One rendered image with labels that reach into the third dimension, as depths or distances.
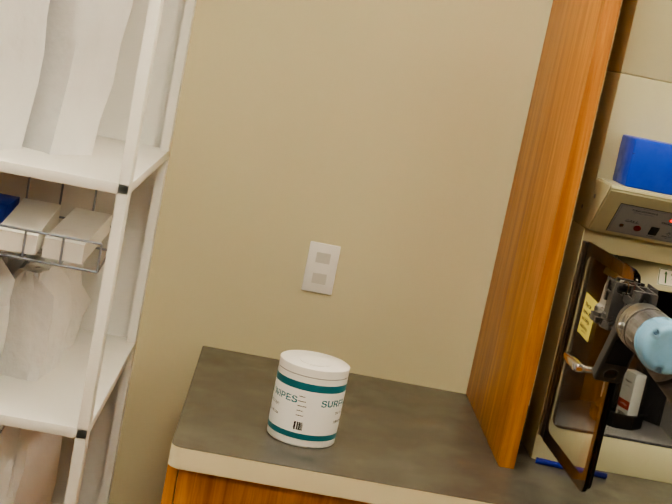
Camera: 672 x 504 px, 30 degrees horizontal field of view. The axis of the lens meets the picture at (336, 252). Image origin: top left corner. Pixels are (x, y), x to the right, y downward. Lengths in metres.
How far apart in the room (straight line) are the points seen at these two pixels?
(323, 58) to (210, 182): 0.37
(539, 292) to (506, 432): 0.28
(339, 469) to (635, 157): 0.78
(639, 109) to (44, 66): 1.11
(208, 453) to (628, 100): 1.02
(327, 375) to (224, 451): 0.23
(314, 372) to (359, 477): 0.21
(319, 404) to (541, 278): 0.47
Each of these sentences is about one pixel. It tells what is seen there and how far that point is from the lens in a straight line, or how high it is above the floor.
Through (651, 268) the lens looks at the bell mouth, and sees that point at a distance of 2.53.
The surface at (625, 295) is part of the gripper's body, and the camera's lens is 2.03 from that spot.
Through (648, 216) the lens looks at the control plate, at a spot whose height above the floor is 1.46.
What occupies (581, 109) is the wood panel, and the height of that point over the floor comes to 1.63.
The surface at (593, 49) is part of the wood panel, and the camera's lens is 2.34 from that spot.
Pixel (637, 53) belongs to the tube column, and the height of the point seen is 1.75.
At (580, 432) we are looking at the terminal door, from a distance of 2.29.
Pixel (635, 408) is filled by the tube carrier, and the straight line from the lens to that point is 2.63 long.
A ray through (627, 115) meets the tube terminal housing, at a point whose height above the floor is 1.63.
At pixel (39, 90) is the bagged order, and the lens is 2.40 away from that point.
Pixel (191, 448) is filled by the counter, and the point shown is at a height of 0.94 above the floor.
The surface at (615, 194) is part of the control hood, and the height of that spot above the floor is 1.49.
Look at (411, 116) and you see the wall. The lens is 2.81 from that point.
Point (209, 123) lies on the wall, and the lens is 2.81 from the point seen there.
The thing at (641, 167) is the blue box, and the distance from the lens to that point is 2.35.
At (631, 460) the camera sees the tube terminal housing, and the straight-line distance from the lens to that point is 2.59.
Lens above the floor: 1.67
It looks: 9 degrees down
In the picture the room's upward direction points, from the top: 11 degrees clockwise
